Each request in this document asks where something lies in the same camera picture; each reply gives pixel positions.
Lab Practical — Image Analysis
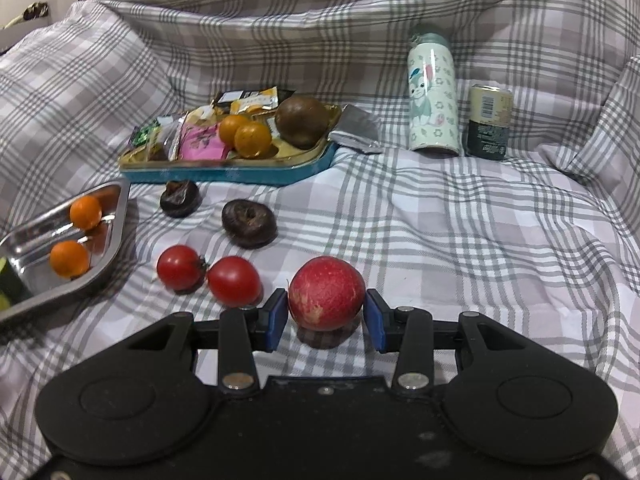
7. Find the yellow pastry packet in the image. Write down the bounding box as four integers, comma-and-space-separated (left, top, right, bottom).
230, 87, 278, 113

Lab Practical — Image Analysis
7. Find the black snack packet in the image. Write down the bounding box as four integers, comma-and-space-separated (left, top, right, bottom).
216, 89, 297, 110

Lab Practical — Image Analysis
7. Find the plaid blanket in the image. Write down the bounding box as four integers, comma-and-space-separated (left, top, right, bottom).
0, 0, 640, 480

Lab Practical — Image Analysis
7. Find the grey cardboard box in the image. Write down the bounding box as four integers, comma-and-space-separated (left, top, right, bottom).
0, 25, 23, 56

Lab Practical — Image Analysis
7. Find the silver foil packet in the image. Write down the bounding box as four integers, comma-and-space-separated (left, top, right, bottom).
327, 104, 385, 155

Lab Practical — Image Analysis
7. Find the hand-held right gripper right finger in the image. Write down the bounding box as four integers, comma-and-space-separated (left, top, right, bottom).
364, 289, 526, 391

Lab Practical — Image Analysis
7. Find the white cartoon print bottle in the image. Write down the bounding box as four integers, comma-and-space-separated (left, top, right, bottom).
407, 27, 463, 157

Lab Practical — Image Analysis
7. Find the clear packet of brown cake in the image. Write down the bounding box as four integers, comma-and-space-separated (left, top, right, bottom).
155, 112, 190, 161

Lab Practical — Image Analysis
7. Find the small tangerine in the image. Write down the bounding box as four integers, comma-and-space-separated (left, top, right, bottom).
234, 122, 273, 158
218, 114, 251, 143
69, 195, 103, 231
49, 240, 92, 279

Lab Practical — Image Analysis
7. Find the green and cream can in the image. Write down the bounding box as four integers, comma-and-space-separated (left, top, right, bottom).
466, 84, 513, 162

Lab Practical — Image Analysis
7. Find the blue and gold tin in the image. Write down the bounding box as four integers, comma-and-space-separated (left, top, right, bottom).
118, 102, 343, 187

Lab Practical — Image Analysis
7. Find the brown round fruit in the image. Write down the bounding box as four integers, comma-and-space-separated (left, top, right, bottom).
275, 96, 328, 150

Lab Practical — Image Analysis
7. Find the stainless steel tray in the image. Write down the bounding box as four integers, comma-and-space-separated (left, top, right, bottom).
0, 180, 132, 323

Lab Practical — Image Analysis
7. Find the red cherry tomato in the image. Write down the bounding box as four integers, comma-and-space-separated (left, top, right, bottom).
156, 245, 207, 292
207, 256, 262, 307

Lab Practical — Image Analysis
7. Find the dark floral object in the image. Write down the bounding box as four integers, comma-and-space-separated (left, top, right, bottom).
5, 2, 51, 26

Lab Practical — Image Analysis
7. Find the pink snack packet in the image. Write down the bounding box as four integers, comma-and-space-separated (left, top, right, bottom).
179, 122, 231, 161

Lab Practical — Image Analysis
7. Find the green wrapped candy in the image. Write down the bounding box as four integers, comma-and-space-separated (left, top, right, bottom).
131, 125, 161, 148

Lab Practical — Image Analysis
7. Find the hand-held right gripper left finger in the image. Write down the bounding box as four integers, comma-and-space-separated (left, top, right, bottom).
122, 289, 289, 392

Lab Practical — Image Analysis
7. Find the red apple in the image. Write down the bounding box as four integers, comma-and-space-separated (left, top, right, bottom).
288, 255, 366, 332

